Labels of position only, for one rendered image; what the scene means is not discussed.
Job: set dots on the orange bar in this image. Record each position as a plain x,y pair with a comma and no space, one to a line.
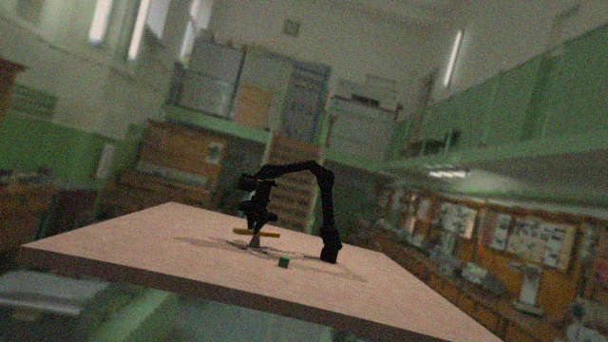
250,232

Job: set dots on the small green block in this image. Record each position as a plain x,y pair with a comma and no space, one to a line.
284,261

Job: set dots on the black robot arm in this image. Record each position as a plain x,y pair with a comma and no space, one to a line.
325,180

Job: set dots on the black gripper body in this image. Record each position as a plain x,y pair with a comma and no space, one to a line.
263,212

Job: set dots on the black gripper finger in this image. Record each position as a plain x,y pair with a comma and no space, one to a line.
259,224
250,219

